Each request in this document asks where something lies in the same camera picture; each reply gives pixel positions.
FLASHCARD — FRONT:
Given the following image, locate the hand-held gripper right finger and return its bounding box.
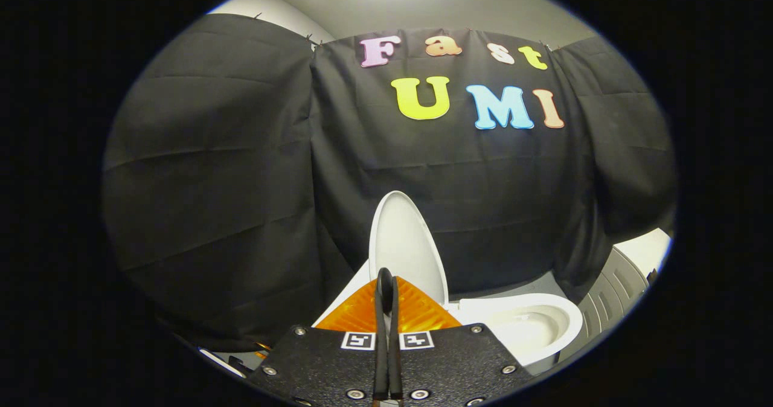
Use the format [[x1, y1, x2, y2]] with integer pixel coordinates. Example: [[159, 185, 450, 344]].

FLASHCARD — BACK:
[[386, 274, 536, 407]]

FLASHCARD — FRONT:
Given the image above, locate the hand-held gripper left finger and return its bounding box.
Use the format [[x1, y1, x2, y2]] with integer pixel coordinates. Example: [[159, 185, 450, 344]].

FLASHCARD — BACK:
[[243, 267, 389, 407]]

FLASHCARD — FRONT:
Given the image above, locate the white toilet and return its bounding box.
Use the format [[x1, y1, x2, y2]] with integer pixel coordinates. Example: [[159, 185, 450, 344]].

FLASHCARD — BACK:
[[311, 259, 585, 374]]

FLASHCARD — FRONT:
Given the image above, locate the grey ribbed plastic panel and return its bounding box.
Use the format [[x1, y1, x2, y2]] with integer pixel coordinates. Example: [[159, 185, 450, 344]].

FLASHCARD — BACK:
[[559, 247, 650, 362]]

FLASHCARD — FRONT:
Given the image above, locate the black backdrop cloth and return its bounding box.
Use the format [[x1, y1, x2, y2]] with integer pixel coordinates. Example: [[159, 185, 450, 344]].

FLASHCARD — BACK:
[[101, 13, 677, 353]]

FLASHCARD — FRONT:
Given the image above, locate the white flat board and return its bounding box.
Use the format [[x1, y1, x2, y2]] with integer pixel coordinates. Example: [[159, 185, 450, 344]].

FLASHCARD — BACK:
[[613, 228, 672, 278]]

